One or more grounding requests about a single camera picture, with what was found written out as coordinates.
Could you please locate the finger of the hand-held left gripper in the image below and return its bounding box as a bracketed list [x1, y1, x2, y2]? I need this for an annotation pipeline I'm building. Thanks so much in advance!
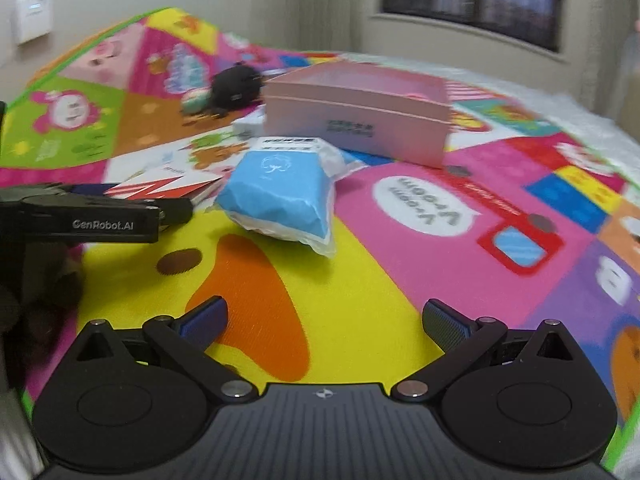
[0, 204, 161, 245]
[0, 185, 194, 226]

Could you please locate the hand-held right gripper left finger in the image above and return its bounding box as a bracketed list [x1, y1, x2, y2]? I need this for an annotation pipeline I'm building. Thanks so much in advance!
[75, 296, 253, 405]

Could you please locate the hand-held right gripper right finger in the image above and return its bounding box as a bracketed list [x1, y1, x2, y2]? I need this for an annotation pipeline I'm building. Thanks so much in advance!
[392, 299, 576, 403]

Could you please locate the red and white packet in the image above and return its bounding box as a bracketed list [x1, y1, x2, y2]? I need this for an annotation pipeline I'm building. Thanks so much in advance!
[107, 167, 223, 207]

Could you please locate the blue cotton tissue pack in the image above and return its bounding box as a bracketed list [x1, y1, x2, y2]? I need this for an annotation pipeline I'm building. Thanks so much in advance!
[215, 137, 368, 261]

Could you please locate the cartoon cow figurine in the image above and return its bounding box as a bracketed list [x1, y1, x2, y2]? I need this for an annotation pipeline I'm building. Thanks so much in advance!
[181, 87, 213, 113]

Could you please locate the small white red-capped bottle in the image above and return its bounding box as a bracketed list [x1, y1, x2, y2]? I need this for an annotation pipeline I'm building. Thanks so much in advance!
[232, 107, 267, 139]

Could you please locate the black plush toy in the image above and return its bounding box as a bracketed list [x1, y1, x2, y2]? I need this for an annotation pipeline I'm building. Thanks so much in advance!
[210, 62, 266, 111]

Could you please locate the pink cardboard box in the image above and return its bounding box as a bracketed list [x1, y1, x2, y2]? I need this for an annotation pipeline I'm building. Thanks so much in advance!
[262, 62, 453, 168]

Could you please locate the colourful cartoon play mat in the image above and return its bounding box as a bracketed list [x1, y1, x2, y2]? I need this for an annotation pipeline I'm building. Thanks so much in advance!
[0, 7, 640, 476]

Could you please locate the grey curtain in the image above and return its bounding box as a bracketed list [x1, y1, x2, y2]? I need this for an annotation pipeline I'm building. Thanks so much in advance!
[575, 0, 640, 126]

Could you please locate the white wall control panel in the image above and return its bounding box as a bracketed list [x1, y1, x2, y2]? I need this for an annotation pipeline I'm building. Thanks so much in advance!
[15, 0, 54, 47]

